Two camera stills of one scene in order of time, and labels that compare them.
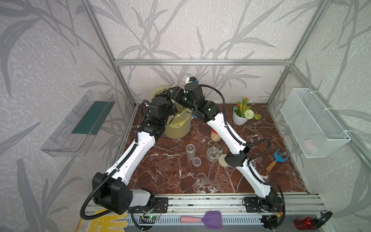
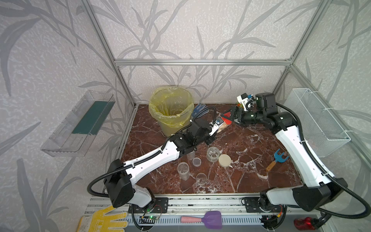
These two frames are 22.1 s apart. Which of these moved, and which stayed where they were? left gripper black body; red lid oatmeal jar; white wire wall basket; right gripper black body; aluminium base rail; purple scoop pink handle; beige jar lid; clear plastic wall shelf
Moved: red lid oatmeal jar; right gripper black body; left gripper black body
Stayed: clear plastic wall shelf; white wire wall basket; purple scoop pink handle; aluminium base rail; beige jar lid
